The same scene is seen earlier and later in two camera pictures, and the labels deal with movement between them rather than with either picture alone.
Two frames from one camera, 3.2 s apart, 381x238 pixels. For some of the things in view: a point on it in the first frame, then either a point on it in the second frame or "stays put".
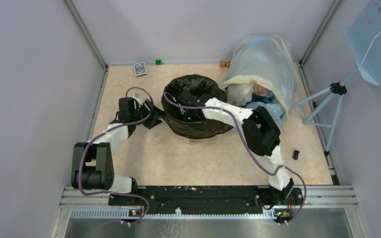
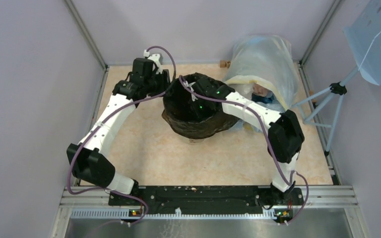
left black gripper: [154, 110] to [164, 80]
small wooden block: [223, 63] stays put
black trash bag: [183, 102] stays put
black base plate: [207, 200] stays put
